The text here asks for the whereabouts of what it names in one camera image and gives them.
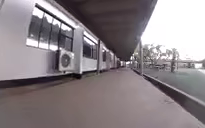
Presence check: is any white air conditioner unit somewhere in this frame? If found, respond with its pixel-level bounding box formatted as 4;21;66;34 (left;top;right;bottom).
55;49;76;73

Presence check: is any grey concrete path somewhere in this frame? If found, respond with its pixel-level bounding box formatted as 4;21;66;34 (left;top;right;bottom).
0;67;205;128

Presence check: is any dark concrete kerb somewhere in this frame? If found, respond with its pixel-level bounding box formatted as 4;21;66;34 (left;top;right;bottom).
132;68;205;126

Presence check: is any dark walkway canopy with posts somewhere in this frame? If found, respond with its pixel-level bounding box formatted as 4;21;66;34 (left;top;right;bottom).
54;0;159;76

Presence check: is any group of trees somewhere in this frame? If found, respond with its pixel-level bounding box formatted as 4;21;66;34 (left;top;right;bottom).
133;43;181;73

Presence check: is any white building with dark windows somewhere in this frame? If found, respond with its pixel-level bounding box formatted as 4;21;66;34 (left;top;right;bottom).
0;0;128;83

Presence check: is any dark green grass area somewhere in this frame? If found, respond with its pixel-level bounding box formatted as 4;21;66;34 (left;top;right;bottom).
141;67;205;108

